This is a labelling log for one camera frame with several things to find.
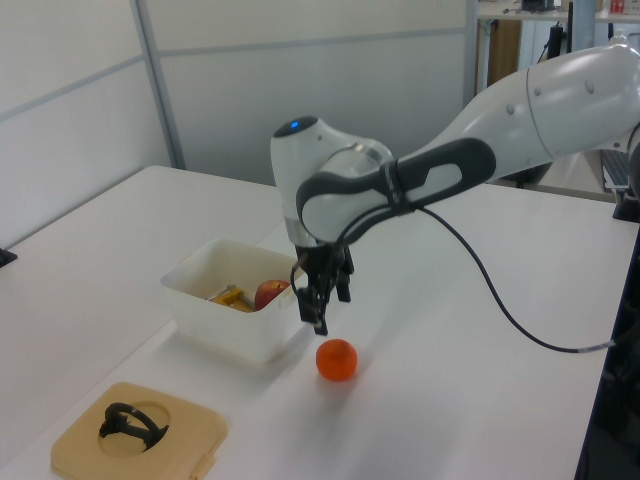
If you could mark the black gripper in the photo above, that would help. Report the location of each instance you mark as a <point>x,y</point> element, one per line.
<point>320,265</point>

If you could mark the red apple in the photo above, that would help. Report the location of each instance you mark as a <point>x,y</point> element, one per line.
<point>270,294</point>

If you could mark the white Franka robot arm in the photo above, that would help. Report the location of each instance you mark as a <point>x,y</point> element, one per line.
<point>550,100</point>

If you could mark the orange fruit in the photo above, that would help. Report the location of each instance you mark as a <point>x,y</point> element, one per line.
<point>336,360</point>

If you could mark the white plastic container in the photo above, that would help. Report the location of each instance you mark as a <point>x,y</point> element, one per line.
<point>225,330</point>

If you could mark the beige container lid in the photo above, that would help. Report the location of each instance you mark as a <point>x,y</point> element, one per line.
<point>80,450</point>

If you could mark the wooden cabinet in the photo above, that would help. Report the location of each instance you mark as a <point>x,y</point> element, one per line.
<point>504,50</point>

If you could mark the black table clamp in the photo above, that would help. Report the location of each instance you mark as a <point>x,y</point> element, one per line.
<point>6,257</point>
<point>627,207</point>

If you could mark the background desk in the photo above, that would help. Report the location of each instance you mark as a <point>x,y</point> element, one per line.
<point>530,15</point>

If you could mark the white partition with grey frame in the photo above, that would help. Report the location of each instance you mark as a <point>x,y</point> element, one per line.
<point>300,75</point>

